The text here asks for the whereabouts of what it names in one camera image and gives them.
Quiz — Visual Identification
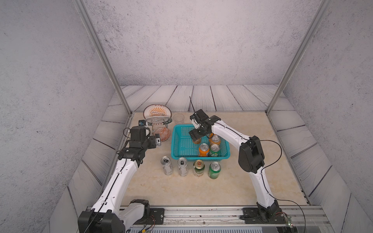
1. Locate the orange soda can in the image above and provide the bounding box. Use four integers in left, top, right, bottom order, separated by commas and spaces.
193, 138, 202, 145
209, 135, 221, 145
199, 143, 210, 157

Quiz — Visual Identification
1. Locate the orange soda can front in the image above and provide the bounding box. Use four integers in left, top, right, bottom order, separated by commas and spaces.
199, 143, 210, 157

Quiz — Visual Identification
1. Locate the silver drink can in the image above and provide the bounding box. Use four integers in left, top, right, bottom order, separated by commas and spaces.
161, 156, 173, 176
177, 157, 188, 177

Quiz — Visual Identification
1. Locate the teal plastic basket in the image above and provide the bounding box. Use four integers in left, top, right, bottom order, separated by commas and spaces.
171, 124, 231, 162

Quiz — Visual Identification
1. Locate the green gold beer can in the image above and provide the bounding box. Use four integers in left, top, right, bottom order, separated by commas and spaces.
193, 160, 205, 177

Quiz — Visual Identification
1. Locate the green soda can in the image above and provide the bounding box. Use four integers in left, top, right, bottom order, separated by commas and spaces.
208, 162, 221, 179
209, 144, 220, 157

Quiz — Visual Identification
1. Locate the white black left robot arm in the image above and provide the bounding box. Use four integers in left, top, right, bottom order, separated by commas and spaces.
78, 126, 161, 233

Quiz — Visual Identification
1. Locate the orange patterned bowl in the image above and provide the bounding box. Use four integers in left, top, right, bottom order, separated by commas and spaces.
155, 127, 171, 142

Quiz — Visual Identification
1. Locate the green rimmed flat plate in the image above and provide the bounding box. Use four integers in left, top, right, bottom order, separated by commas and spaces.
145, 116, 173, 126

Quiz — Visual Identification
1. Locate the clear drinking glass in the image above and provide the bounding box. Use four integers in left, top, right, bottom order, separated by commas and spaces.
173, 113, 185, 125

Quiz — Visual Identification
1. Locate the upright plate with sunburst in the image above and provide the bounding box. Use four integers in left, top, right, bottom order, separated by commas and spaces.
143, 104, 172, 118

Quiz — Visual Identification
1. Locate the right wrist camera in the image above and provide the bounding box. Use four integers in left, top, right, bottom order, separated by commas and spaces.
190, 116, 201, 129

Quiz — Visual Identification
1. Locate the metal wire plate rack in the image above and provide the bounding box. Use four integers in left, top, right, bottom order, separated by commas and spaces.
152, 123, 168, 135

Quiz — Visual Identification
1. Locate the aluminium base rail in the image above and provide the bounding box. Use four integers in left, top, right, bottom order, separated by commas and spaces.
126, 206, 334, 233

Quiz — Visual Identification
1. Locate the left aluminium frame post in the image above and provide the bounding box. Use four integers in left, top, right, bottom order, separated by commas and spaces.
73, 0, 132, 115

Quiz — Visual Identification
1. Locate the aluminium frame post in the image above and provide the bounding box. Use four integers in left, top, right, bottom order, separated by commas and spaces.
73, 0, 132, 115
265, 0, 332, 116

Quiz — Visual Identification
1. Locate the right aluminium frame post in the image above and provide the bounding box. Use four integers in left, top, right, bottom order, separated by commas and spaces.
265, 0, 332, 116

